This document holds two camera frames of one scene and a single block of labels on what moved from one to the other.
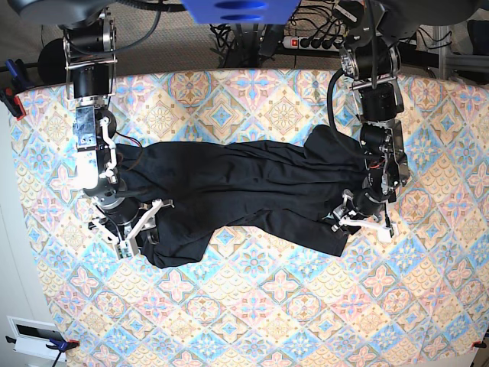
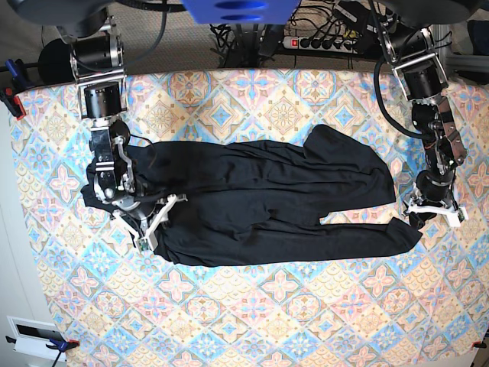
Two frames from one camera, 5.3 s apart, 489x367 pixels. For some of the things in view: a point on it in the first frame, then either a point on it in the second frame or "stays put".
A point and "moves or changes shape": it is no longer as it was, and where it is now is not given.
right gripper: (348, 215) → (454, 216)
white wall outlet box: (32, 336) stays put
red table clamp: (13, 103) stays put
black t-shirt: (309, 194) moves or changes shape
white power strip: (296, 43) stays put
